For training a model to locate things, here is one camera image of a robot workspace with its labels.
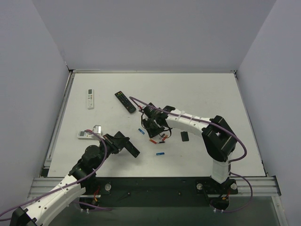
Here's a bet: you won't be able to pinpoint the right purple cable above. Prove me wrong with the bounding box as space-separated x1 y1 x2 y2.
129 96 253 214

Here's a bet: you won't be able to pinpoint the black TV remote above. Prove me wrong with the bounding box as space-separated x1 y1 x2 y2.
114 91 136 114

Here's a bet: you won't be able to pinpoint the white air conditioner remote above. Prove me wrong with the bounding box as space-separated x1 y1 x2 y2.
87 89 95 110

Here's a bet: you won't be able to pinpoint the white remote lying sideways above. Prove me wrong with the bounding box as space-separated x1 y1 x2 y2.
77 131 94 140

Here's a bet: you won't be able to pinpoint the black battery cover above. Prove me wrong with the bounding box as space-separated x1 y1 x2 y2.
181 131 190 142

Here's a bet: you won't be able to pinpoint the aluminium frame rail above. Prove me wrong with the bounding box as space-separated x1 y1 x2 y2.
27 176 281 200

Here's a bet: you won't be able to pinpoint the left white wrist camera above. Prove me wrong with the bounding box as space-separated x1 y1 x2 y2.
85 125 102 140

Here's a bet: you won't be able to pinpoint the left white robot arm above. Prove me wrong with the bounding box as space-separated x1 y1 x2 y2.
9 129 130 226

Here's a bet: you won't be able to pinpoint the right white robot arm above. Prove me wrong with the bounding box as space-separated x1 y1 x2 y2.
140 103 237 184

